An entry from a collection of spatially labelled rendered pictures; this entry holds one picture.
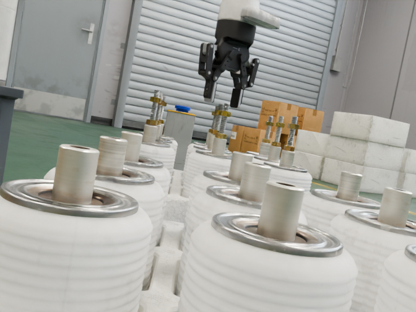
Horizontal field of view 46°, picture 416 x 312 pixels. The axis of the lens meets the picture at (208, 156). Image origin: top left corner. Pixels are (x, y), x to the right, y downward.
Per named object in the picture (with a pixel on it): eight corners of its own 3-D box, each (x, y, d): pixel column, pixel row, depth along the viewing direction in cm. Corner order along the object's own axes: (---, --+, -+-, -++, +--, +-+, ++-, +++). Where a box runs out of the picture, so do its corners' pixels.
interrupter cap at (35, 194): (-27, 205, 24) (-25, 191, 24) (26, 183, 31) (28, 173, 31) (127, 232, 24) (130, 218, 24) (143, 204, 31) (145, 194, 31)
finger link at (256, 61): (257, 57, 95) (247, 84, 95) (262, 60, 97) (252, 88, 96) (247, 56, 97) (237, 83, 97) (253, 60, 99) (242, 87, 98)
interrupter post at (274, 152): (280, 164, 95) (283, 147, 95) (275, 164, 93) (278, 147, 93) (269, 161, 96) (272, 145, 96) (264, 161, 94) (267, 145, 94)
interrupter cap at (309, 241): (212, 246, 24) (215, 233, 24) (208, 215, 32) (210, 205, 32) (360, 272, 24) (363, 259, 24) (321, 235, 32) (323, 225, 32)
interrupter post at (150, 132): (156, 147, 81) (160, 127, 81) (143, 145, 80) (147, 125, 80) (151, 145, 83) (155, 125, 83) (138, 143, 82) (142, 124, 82)
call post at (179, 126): (145, 234, 121) (166, 110, 118) (147, 228, 128) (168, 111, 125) (173, 239, 121) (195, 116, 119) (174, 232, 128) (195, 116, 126)
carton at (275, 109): (293, 135, 488) (299, 106, 486) (274, 132, 476) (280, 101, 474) (275, 132, 514) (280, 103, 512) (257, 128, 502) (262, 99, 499)
